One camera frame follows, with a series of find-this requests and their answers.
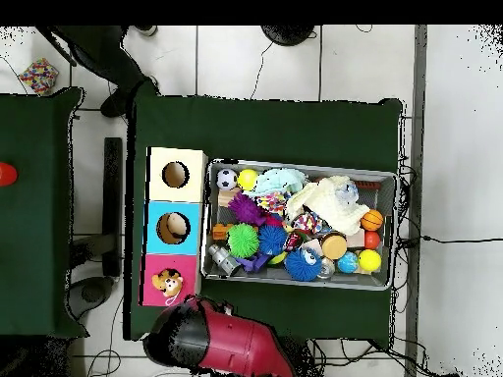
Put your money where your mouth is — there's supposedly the mint green muslin cloth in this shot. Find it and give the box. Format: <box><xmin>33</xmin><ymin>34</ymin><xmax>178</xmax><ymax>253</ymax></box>
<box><xmin>243</xmin><ymin>167</ymin><xmax>309</xmax><ymax>199</ymax></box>

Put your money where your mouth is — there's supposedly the blue spiky rubber ball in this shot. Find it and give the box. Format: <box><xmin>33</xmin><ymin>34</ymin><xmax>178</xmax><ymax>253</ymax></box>
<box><xmin>284</xmin><ymin>247</ymin><xmax>323</xmax><ymax>283</ymax></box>

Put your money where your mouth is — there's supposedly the brown monkey plush toy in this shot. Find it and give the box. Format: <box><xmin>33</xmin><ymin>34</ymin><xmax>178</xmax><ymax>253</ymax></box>
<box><xmin>150</xmin><ymin>267</ymin><xmax>185</xmax><ymax>306</ymax></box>

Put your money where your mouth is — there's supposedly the silver mesh bin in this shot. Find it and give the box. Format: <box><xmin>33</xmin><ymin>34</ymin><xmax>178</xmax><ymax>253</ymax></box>
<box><xmin>199</xmin><ymin>158</ymin><xmax>402</xmax><ymax>292</ymax></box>

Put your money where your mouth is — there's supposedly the wooden box with three holes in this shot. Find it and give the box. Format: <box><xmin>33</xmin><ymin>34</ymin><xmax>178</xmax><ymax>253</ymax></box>
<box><xmin>139</xmin><ymin>146</ymin><xmax>209</xmax><ymax>308</ymax></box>

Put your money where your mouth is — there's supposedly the purple spiky rubber ball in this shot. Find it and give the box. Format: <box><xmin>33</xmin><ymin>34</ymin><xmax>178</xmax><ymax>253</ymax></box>
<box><xmin>228</xmin><ymin>190</ymin><xmax>268</xmax><ymax>227</ymax></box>

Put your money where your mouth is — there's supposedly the yellow tennis ball toy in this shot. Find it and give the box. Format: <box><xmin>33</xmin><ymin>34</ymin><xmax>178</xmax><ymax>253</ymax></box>
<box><xmin>236</xmin><ymin>168</ymin><xmax>259</xmax><ymax>191</ymax></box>

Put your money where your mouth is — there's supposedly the green spiky rubber ball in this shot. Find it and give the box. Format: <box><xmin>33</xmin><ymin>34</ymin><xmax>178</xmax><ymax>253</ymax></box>
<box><xmin>226</xmin><ymin>222</ymin><xmax>260</xmax><ymax>259</ymax></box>

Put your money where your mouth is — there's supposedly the small soccer ball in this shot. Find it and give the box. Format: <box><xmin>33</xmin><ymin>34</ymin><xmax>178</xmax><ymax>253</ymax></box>
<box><xmin>216</xmin><ymin>168</ymin><xmax>240</xmax><ymax>191</ymax></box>

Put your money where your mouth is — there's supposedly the dark green table cloth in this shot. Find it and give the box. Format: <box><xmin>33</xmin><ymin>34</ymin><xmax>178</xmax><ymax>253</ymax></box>
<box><xmin>0</xmin><ymin>86</ymin><xmax>88</xmax><ymax>339</ymax></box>
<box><xmin>123</xmin><ymin>80</ymin><xmax>404</xmax><ymax>341</ymax></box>

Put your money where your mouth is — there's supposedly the crushed clear plastic bottle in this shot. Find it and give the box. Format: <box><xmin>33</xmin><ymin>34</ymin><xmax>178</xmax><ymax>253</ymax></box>
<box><xmin>335</xmin><ymin>181</ymin><xmax>361</xmax><ymax>205</ymax></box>

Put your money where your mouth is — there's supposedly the yellow smiley ball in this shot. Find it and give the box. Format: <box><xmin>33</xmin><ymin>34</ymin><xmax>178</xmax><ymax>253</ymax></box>
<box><xmin>358</xmin><ymin>249</ymin><xmax>383</xmax><ymax>273</ymax></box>

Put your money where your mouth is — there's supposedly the black upright panel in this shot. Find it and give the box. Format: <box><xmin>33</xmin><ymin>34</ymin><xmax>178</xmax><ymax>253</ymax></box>
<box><xmin>101</xmin><ymin>136</ymin><xmax>124</xmax><ymax>278</ymax></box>

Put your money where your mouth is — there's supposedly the black round stand base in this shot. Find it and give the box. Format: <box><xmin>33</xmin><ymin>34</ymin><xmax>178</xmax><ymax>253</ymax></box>
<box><xmin>259</xmin><ymin>25</ymin><xmax>316</xmax><ymax>47</ymax></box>

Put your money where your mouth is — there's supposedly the dark grey round base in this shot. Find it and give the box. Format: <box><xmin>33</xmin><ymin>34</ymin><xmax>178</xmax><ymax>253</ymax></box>
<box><xmin>68</xmin><ymin>276</ymin><xmax>115</xmax><ymax>319</ymax></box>

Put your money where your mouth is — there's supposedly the person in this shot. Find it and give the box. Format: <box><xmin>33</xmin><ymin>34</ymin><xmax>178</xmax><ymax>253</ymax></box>
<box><xmin>36</xmin><ymin>25</ymin><xmax>159</xmax><ymax>119</ymax></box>

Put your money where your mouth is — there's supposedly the grey metal pole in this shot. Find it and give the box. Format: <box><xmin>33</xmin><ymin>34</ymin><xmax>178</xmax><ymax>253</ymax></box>
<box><xmin>403</xmin><ymin>25</ymin><xmax>428</xmax><ymax>377</ymax></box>

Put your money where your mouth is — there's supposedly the red-orange round object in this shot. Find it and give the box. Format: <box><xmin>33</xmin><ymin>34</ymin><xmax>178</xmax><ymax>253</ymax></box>
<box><xmin>0</xmin><ymin>161</ymin><xmax>19</xmax><ymax>188</ymax></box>

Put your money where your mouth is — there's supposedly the multicoloured patterned bag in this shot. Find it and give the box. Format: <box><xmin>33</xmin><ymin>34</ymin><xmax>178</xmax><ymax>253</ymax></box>
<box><xmin>17</xmin><ymin>57</ymin><xmax>60</xmax><ymax>96</ymax></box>

